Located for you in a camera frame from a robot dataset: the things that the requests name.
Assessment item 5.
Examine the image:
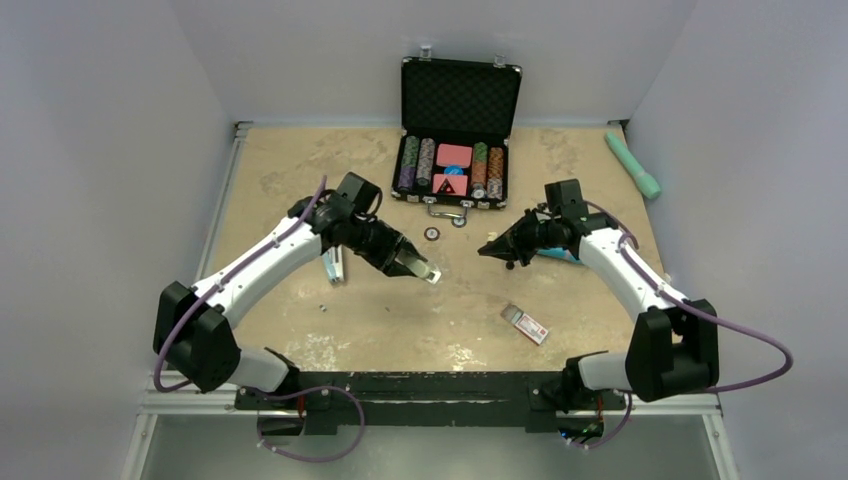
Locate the black poker chip case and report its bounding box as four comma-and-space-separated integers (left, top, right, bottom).
390, 56, 523, 210

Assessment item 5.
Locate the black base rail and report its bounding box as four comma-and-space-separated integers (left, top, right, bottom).
234, 370, 624, 435

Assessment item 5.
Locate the green white stapler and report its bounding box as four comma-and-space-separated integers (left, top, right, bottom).
408, 259, 442, 285

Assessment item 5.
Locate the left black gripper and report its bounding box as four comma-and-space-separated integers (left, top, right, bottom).
345, 216, 425, 276

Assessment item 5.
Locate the aluminium frame rail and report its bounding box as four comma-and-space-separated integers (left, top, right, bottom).
120, 121, 254, 480

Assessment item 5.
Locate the red white staple box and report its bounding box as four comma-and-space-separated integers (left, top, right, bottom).
501, 304, 549, 346

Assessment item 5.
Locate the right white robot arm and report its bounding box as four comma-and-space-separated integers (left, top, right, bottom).
478, 179, 720, 408

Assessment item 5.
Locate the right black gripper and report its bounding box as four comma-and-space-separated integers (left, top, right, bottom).
478, 208, 561, 267

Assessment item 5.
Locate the light blue stapler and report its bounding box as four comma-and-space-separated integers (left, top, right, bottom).
322, 246, 345, 284

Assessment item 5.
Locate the loose poker chip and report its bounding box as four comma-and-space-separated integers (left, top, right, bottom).
450, 215, 468, 228
424, 227, 441, 241

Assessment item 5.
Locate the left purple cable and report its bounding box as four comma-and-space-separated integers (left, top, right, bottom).
152, 175, 367, 464

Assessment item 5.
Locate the pink card deck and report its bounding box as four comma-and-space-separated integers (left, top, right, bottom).
435, 143, 473, 169
432, 173, 468, 196

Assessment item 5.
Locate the blue pen tool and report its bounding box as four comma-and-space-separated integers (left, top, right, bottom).
537, 248, 582, 265

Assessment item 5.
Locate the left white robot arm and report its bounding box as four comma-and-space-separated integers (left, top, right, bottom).
153, 172, 441, 409

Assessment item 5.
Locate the mint green cylinder tool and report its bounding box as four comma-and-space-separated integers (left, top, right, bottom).
604, 132, 662, 200

